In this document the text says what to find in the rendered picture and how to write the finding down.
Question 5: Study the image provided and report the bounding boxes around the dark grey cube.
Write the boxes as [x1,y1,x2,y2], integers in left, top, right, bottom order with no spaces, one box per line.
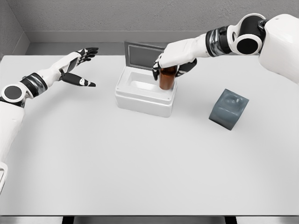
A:
[208,88,250,131]

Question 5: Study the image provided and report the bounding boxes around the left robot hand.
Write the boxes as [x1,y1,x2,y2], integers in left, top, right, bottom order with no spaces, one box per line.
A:
[51,47,99,88]

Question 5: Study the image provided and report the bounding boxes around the brown glass bottle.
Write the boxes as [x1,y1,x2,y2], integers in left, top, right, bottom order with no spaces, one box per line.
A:
[159,65,177,91]

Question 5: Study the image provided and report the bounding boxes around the grey box lid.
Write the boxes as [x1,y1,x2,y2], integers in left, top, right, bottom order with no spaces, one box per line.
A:
[124,41,167,70]

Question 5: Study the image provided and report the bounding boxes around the white box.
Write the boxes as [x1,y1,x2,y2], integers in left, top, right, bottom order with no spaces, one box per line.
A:
[114,65,178,118]

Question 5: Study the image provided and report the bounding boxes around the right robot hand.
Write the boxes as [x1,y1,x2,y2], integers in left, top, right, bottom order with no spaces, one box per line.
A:
[152,38,198,81]

